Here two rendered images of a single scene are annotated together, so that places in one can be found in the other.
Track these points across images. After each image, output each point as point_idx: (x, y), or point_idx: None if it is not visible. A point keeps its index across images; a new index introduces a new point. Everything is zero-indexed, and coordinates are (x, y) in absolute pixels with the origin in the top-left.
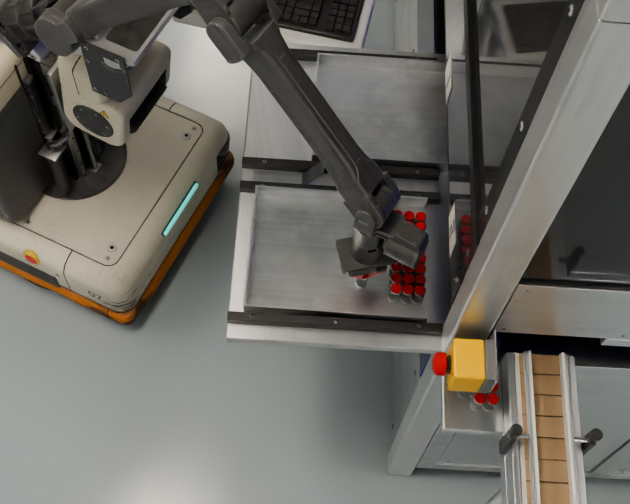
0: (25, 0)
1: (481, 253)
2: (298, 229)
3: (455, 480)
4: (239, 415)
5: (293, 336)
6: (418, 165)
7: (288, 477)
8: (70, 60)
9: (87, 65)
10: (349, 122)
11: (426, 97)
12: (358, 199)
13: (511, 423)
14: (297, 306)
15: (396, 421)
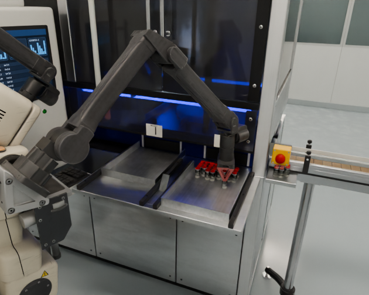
0: (29, 154)
1: (267, 96)
2: (188, 197)
3: (251, 292)
4: None
5: (245, 211)
6: (175, 161)
7: None
8: (11, 251)
9: (39, 225)
10: (140, 174)
11: (142, 156)
12: (229, 115)
13: (299, 162)
14: (229, 205)
15: (232, 286)
